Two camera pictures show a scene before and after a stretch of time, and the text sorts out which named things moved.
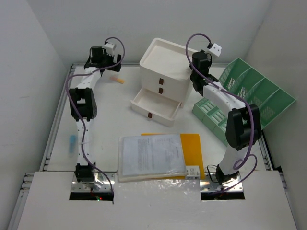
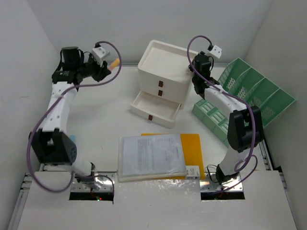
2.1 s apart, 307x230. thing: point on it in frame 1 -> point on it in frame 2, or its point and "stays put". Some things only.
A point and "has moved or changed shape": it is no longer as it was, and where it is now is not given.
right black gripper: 209,58 stays put
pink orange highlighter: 119,80 has moved or changed shape
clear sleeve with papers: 150,157 stays put
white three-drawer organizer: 165,71 stays put
